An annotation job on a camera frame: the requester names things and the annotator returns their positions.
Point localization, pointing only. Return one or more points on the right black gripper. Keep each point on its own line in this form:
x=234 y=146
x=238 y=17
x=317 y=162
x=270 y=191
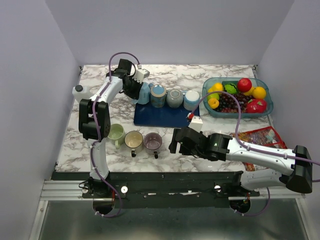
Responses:
x=173 y=144

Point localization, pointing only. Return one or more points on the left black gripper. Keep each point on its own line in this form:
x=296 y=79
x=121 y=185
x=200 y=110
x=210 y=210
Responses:
x=134 y=94

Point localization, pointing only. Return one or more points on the lilac mug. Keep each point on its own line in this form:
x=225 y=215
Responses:
x=153 y=144

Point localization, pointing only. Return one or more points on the light blue faceted mug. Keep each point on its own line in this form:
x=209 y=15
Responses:
x=144 y=95

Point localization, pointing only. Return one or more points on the cream textured mug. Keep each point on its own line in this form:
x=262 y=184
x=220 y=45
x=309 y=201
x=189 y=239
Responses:
x=134 y=140

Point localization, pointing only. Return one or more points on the blue mug tan rim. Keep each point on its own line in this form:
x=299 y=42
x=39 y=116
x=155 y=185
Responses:
x=158 y=94

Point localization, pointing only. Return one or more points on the grey-blue round mug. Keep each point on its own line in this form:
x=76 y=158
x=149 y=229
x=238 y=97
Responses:
x=174 y=98

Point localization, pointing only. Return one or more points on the blue white mug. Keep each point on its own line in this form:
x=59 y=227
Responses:
x=191 y=99

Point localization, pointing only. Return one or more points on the light green mug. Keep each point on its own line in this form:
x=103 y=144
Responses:
x=117 y=135

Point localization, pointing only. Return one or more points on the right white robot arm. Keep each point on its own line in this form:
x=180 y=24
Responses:
x=291 y=167

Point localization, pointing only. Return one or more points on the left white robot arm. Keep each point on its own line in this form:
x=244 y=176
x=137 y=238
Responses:
x=94 y=121

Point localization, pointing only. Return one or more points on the dark blue tray mat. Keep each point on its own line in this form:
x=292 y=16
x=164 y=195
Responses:
x=166 y=117

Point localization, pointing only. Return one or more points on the white bottle black cap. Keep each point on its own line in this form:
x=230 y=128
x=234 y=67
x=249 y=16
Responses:
x=81 y=92

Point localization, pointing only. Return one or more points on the yellow toy pepper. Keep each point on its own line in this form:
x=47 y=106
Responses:
x=213 y=103

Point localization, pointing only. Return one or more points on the green toy lime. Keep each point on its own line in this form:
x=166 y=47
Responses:
x=213 y=96

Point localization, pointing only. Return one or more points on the purple toy grapes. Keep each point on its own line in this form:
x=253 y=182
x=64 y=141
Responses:
x=228 y=105

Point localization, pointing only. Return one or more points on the yellow toy lemon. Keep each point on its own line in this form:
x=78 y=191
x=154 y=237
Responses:
x=216 y=87

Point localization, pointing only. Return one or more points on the green toy watermelon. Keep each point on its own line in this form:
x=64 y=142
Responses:
x=231 y=88

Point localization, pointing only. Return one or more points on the red toy dragon fruit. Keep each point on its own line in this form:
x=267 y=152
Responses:
x=256 y=106

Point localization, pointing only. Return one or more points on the red toy apple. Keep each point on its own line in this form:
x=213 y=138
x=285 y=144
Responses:
x=244 y=85

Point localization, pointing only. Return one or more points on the yellow toy banana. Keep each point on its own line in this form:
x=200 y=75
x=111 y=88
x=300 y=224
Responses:
x=250 y=92

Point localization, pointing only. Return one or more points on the red snack bag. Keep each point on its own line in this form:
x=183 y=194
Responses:
x=266 y=136

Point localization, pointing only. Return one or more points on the orange toy orange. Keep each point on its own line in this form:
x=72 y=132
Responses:
x=259 y=92

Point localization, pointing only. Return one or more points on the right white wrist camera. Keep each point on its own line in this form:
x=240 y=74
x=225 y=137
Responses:
x=195 y=122

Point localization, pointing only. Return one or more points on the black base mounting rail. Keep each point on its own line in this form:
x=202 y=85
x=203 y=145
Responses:
x=137 y=190

